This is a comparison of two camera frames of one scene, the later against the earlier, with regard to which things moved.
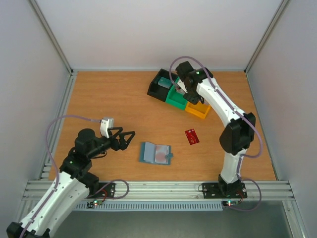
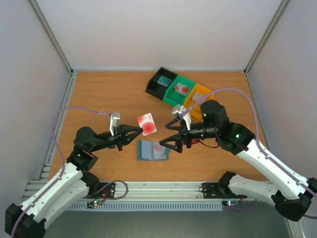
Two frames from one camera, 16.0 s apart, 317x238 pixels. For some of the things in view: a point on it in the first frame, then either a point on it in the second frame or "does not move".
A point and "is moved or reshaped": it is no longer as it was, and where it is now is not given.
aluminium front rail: [278, 190] does not move
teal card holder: [155, 153] is moved or reshaped
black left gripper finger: [113, 136] to [125, 129]
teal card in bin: [164, 82] does not move
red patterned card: [180, 90] does not move
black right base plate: [218, 190] does not move
